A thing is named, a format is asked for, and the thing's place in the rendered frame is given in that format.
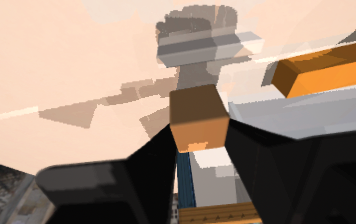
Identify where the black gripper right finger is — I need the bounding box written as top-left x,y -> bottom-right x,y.
224,118 -> 356,224

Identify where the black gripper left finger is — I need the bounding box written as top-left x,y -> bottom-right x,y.
35,123 -> 178,224

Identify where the small orange-brown block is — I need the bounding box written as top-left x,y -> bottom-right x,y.
169,84 -> 230,153

